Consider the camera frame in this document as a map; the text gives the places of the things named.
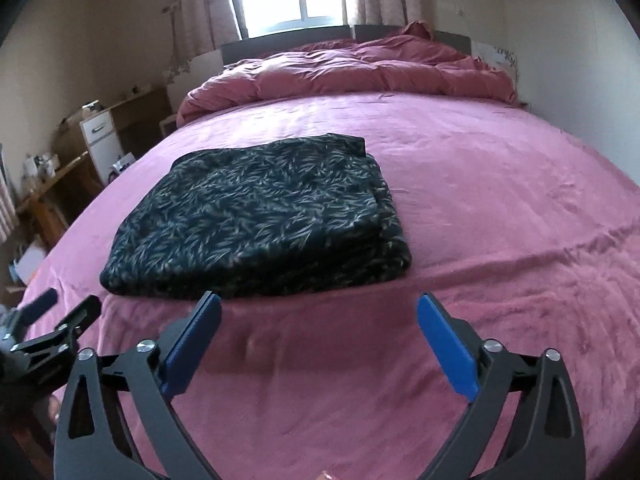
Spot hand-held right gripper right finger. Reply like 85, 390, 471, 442
417, 291, 587, 480

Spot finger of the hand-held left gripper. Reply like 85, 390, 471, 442
10, 294, 103, 359
10, 287, 60, 323

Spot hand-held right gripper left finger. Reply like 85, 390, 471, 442
52, 290, 222, 480

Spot black leaf-patterned pants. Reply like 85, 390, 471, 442
99, 132, 413, 301

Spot white box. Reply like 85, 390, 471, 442
9, 240, 49, 287

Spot striped cloth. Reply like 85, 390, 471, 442
0, 145, 21, 242

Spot wooden desk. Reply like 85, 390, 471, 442
15, 152, 108, 246

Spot pink bed sheet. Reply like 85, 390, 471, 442
20, 91, 640, 480

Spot white drawer cabinet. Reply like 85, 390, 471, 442
80, 110, 126, 186

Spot wooden bedside shelf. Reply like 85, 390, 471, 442
107, 87, 173, 161

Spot pink duvet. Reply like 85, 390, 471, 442
176, 21, 518, 126

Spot grey bed headboard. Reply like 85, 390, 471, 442
220, 24, 473, 67

